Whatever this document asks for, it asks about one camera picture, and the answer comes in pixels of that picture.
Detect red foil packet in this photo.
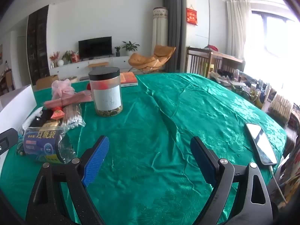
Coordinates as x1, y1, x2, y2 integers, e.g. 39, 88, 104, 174
51, 106, 66, 120

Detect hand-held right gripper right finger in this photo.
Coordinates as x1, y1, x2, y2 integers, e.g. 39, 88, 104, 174
190, 136, 273, 225

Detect white charging cable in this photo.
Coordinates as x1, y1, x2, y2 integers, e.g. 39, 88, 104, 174
268, 165, 287, 203

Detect window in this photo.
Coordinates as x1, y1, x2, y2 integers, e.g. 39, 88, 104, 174
251, 9, 300, 94

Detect clear jar with black lid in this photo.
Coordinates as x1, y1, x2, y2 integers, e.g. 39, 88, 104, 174
88, 67, 123, 117

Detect red flowers in vase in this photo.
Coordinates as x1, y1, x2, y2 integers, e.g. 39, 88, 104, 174
50, 52, 59, 68

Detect clear plastic bag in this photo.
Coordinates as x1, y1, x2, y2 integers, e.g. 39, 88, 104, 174
55, 131, 78, 164

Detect green satin floral tablecloth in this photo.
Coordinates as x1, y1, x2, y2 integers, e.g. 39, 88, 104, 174
136, 73, 287, 183

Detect pack of cotton swabs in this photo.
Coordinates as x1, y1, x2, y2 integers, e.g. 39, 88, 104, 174
61, 105, 86, 129

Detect smartphone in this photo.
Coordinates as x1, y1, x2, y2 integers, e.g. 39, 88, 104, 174
246, 122, 278, 166

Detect dark display cabinet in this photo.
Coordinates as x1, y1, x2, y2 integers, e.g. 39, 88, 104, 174
26, 5, 50, 86

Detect standing air conditioner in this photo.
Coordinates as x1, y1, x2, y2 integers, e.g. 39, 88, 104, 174
152, 7, 170, 52

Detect large potted green plant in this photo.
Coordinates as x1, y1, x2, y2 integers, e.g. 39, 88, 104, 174
122, 41, 140, 57

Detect wooden crib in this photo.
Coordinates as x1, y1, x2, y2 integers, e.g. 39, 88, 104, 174
186, 47, 245, 80

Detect beige curtain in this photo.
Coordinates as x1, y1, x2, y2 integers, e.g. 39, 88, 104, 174
226, 0, 252, 61

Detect green matte tablecloth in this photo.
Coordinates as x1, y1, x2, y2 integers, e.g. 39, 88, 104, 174
0, 80, 237, 225

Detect black cloth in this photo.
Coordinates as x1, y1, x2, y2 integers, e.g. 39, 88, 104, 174
29, 109, 55, 128

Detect pink stick packet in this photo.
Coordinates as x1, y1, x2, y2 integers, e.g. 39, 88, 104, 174
44, 98, 78, 108
60, 91, 93, 105

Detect blue bag roll packet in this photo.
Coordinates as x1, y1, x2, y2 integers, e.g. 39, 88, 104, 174
23, 127, 68, 163

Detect beige woven basket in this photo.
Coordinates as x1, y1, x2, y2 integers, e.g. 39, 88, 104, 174
268, 94, 293, 123

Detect grey curtain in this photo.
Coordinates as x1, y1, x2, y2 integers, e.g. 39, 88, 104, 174
162, 0, 188, 73

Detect black television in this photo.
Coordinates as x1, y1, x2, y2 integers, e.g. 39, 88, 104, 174
78, 37, 112, 59

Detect white television cabinet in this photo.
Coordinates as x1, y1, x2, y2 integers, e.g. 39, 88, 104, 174
49, 56, 132, 80

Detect red wall hanging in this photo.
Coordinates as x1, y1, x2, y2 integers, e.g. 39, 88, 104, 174
186, 5, 198, 25

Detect cardboard box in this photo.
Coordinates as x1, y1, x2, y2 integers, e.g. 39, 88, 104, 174
36, 74, 59, 90

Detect wooden stool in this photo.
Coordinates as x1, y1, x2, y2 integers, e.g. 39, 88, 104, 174
88, 61, 109, 71

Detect wooden dining chair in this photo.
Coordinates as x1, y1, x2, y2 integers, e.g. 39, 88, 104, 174
0, 69, 14, 95

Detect white board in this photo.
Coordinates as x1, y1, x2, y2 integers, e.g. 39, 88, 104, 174
0, 84, 37, 132

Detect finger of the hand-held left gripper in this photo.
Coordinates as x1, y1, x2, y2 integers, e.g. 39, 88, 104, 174
0, 128, 19, 156

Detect leafy plant with red ornaments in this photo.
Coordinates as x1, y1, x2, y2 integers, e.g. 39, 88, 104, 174
62, 50, 80, 64

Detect orange lounge chair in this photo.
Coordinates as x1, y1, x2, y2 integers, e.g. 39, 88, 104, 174
128, 45, 176, 74

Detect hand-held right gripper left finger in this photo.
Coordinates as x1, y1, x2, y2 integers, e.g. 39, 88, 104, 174
26, 135, 110, 225

